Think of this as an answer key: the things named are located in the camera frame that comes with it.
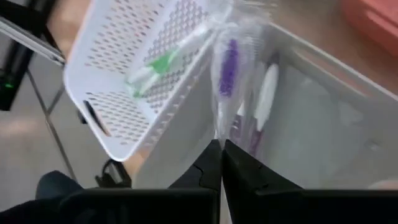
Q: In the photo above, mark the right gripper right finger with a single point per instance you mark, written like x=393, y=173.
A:
x=280, y=205

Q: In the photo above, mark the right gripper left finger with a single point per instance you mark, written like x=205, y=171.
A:
x=155, y=205

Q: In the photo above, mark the grey plastic basket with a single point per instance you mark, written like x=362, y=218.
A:
x=311, y=140

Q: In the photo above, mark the green packaged toothbrush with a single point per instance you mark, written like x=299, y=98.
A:
x=144, y=88
x=161, y=63

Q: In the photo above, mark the white perforated plastic basket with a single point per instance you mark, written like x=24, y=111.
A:
x=109, y=46

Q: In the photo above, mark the dark rounded object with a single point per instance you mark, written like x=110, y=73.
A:
x=53, y=186

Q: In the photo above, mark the thin metal leg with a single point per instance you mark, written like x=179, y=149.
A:
x=51, y=124

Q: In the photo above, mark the black box with green light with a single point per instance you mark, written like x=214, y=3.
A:
x=12, y=81

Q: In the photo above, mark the orange plastic basket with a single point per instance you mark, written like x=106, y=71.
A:
x=373, y=21

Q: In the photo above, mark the silver metal bar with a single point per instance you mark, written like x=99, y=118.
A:
x=31, y=40

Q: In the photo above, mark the black clamp bracket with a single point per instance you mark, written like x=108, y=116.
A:
x=113, y=174

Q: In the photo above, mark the black aluminium rig frame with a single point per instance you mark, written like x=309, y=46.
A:
x=18, y=9

